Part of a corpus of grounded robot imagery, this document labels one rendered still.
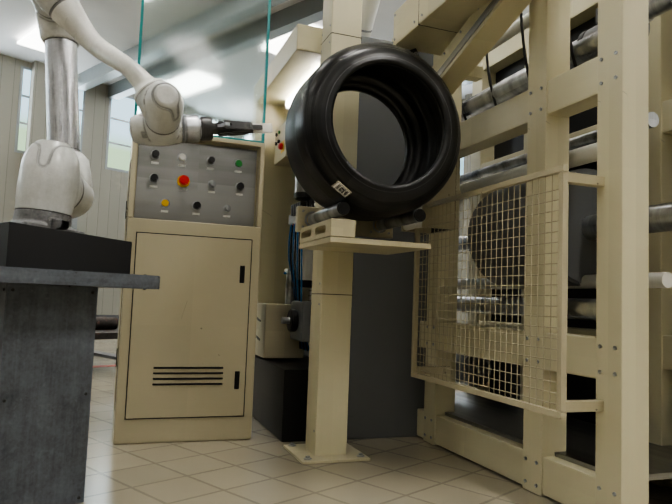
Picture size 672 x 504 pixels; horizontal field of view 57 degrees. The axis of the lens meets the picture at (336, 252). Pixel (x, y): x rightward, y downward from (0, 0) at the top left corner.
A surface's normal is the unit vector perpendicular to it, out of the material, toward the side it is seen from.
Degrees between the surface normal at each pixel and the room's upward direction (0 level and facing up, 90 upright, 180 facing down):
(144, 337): 90
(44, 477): 90
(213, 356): 90
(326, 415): 90
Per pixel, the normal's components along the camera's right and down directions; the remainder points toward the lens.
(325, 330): 0.34, -0.06
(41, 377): 0.73, -0.03
